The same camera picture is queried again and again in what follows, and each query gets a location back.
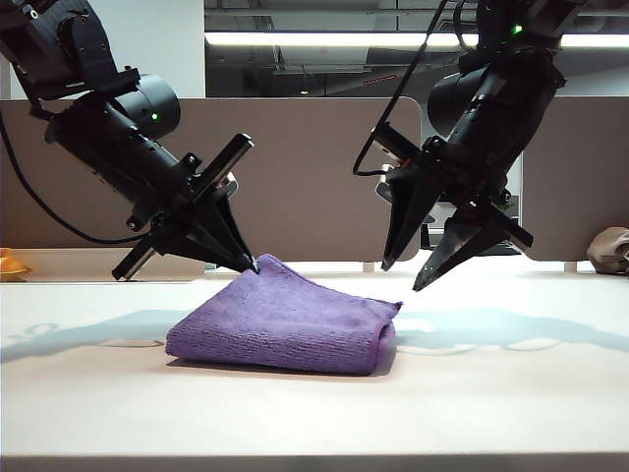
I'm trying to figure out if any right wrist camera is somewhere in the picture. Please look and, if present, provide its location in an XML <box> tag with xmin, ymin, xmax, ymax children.
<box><xmin>374</xmin><ymin>166</ymin><xmax>395</xmax><ymax>204</ymax></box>

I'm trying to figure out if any long beige box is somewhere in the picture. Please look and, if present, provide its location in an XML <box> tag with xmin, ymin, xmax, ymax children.
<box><xmin>14</xmin><ymin>247</ymin><xmax>207</xmax><ymax>284</ymax></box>

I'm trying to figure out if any black right camera cable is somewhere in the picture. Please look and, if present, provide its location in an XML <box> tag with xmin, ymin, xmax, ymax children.
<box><xmin>352</xmin><ymin>0</ymin><xmax>449</xmax><ymax>177</ymax></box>

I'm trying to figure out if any grey ceiling air duct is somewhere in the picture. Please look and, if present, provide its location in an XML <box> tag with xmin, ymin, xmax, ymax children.
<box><xmin>272</xmin><ymin>46</ymin><xmax>373</xmax><ymax>76</ymax></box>

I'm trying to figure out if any crumpled brown bag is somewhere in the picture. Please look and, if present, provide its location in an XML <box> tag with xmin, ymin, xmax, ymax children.
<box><xmin>587</xmin><ymin>227</ymin><xmax>629</xmax><ymax>275</ymax></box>

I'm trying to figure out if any orange object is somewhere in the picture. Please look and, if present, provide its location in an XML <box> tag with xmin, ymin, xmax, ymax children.
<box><xmin>0</xmin><ymin>248</ymin><xmax>33</xmax><ymax>282</ymax></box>

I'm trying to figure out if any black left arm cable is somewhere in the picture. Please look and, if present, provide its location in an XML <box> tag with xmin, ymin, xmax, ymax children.
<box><xmin>0</xmin><ymin>110</ymin><xmax>148</xmax><ymax>246</ymax></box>

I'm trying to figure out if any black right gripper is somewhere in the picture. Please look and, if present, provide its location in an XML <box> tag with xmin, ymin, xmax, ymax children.
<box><xmin>371</xmin><ymin>122</ymin><xmax>535</xmax><ymax>293</ymax></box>

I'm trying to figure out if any narrow brown desk divider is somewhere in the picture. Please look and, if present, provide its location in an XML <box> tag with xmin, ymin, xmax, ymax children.
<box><xmin>520</xmin><ymin>96</ymin><xmax>629</xmax><ymax>264</ymax></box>

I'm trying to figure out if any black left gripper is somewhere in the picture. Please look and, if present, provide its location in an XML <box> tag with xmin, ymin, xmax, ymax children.
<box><xmin>111</xmin><ymin>133</ymin><xmax>260</xmax><ymax>282</ymax></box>

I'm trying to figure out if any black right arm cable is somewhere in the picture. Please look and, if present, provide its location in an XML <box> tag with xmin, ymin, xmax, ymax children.
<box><xmin>452</xmin><ymin>0</ymin><xmax>481</xmax><ymax>51</ymax></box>

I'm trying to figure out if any long ceiling light strip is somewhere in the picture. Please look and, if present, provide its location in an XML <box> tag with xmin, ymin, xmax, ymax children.
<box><xmin>204</xmin><ymin>31</ymin><xmax>629</xmax><ymax>49</ymax></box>

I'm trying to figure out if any purple microfiber cloth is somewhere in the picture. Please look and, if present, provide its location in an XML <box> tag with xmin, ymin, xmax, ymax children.
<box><xmin>165</xmin><ymin>253</ymin><xmax>403</xmax><ymax>378</ymax></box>

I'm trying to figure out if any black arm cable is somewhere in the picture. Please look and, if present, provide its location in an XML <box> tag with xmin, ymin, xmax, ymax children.
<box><xmin>452</xmin><ymin>0</ymin><xmax>481</xmax><ymax>51</ymax></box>
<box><xmin>0</xmin><ymin>110</ymin><xmax>148</xmax><ymax>246</ymax></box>

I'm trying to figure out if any wide brown desk divider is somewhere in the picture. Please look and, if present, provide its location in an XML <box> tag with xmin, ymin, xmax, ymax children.
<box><xmin>0</xmin><ymin>96</ymin><xmax>424</xmax><ymax>262</ymax></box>

